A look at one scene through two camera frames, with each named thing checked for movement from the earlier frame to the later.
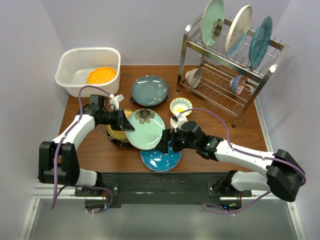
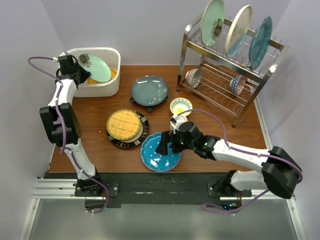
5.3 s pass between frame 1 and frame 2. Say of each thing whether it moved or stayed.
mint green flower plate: moved
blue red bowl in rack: stayed
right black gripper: stayed
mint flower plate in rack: stayed
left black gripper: moved
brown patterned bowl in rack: stayed
